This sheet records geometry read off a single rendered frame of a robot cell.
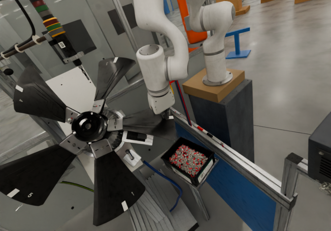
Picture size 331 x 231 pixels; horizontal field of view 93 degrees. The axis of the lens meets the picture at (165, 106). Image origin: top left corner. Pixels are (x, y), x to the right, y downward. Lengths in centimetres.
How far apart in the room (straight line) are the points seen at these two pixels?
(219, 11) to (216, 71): 32
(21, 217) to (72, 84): 138
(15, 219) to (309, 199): 239
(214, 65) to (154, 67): 57
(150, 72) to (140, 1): 19
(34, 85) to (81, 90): 28
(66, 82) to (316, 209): 187
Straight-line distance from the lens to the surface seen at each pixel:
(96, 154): 71
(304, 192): 175
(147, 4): 52
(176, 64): 49
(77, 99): 103
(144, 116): 73
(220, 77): 104
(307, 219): 167
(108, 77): 78
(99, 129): 67
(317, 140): 39
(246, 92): 114
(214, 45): 95
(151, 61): 47
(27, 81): 86
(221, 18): 90
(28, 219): 212
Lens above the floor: 151
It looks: 32 degrees down
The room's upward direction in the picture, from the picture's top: 22 degrees counter-clockwise
